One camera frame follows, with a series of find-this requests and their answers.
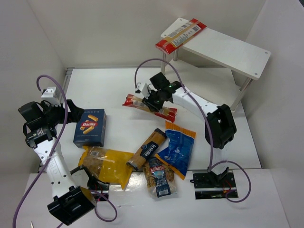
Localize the white two-tier shelf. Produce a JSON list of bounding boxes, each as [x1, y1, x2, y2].
[[161, 28, 271, 112]]

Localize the dark label spaghetti bag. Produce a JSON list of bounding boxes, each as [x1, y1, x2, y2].
[[126, 128, 167, 171]]

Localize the Agnesi fusilli pasta bag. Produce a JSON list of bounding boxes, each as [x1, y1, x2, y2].
[[142, 157, 177, 199]]

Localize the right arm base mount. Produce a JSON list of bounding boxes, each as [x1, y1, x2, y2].
[[190, 171, 238, 200]]

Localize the purple cable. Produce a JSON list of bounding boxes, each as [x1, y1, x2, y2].
[[11, 75, 117, 228], [134, 58, 252, 202]]

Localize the red spaghetti bag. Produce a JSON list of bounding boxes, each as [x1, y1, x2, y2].
[[155, 19, 207, 55], [123, 94, 178, 123]]

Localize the red spaghetti bag on shelf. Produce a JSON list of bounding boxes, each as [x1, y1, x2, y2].
[[155, 19, 207, 55]]

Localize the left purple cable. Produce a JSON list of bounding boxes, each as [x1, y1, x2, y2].
[[11, 75, 117, 228]]

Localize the yellow fusilli pasta bag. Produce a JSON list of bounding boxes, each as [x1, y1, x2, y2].
[[78, 146, 133, 190]]

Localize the blue orange pasta bag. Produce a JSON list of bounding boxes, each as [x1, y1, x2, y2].
[[155, 122, 196, 180]]

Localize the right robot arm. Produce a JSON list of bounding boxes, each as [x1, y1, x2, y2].
[[135, 73, 237, 185]]

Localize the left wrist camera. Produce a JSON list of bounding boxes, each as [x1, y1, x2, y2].
[[41, 86, 60, 106]]

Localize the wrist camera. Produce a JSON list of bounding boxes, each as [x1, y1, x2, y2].
[[41, 86, 60, 106], [135, 82, 150, 99]]

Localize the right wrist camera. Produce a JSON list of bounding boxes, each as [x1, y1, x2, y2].
[[135, 82, 150, 99]]

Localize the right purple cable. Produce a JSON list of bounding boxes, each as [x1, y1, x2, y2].
[[134, 58, 252, 202]]

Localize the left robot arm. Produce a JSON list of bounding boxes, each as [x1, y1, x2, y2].
[[18, 99, 96, 226]]

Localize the blue Barilla pasta box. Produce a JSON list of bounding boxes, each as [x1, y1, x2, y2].
[[73, 109, 107, 148]]

